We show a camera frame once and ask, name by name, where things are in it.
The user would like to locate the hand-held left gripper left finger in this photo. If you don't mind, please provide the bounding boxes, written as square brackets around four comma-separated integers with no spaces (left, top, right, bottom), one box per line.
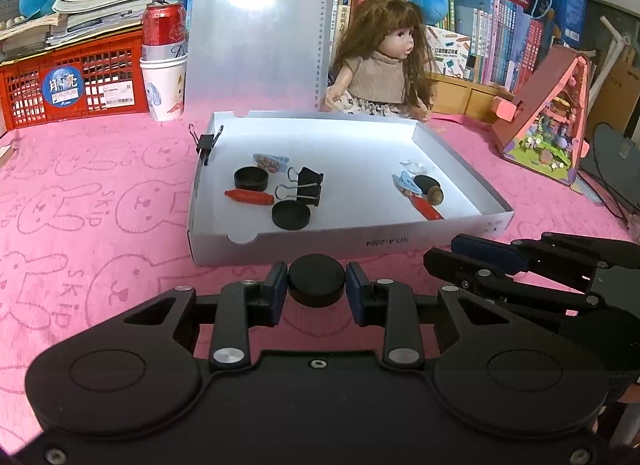
[122,261,290,371]

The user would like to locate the red basket with round sticker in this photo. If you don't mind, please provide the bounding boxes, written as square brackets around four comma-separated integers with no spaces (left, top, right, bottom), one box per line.
[0,30,151,130]

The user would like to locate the brown cardboard box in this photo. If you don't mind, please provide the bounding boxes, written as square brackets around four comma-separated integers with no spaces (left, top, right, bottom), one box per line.
[600,45,640,140]

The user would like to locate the colourful printed small box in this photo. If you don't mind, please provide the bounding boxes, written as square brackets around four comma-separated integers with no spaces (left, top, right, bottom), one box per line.
[425,25,473,78]

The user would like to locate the black round cap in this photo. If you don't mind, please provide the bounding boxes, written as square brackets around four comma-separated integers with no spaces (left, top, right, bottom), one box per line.
[271,201,312,230]
[233,167,269,192]

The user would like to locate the translucent plastic clipboard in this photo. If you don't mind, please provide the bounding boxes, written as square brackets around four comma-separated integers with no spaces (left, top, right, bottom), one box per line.
[184,0,335,118]

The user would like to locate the blue cardboard box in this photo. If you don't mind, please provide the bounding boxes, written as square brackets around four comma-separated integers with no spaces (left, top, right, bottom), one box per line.
[532,0,591,50]

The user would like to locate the white paper cup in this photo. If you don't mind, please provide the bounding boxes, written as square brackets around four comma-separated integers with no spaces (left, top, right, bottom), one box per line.
[139,56,188,122]

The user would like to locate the pink triangular toy house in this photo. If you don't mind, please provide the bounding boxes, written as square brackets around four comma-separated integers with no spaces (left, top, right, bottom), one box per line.
[491,45,593,196]

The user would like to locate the clear plastic piece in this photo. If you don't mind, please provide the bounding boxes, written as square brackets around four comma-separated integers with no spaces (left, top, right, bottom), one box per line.
[400,159,436,176]

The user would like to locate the large black binder clip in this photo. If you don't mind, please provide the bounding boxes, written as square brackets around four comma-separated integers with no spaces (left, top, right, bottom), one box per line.
[275,166,325,206]

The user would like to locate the red drink can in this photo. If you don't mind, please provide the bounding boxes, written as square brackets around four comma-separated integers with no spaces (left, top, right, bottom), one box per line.
[141,1,188,63]

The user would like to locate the wooden desk organizer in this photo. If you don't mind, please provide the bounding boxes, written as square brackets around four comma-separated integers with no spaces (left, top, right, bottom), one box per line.
[430,72,518,120]

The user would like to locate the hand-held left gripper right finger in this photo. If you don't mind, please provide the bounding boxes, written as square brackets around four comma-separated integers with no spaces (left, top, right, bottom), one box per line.
[346,261,521,368]

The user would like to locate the white plastic pipe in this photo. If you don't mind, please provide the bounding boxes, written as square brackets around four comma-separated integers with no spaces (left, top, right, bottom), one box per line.
[587,15,633,110]

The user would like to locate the row of shelved books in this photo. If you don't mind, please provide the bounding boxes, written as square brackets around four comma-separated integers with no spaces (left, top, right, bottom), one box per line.
[332,0,566,93]

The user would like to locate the small black binder clip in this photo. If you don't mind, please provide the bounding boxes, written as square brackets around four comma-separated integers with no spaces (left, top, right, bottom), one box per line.
[188,122,224,166]

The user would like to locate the pink rabbit print blanket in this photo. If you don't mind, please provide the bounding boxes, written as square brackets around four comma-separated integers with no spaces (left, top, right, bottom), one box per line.
[0,112,640,446]

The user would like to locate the red plastic crayon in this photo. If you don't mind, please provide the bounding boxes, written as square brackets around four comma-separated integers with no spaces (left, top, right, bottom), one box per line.
[223,189,276,206]
[411,194,446,220]

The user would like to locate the small candy packet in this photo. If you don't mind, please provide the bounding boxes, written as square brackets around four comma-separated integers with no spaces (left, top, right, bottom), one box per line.
[252,153,291,176]

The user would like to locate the white shallow cardboard box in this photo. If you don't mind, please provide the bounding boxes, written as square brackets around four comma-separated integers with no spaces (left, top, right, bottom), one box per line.
[187,111,515,268]

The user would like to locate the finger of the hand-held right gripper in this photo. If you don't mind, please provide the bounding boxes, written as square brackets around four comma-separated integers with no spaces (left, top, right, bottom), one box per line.
[451,232,640,278]
[424,248,601,316]

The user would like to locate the brown haired doll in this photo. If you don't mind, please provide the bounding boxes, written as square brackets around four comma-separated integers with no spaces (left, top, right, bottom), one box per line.
[325,0,438,123]

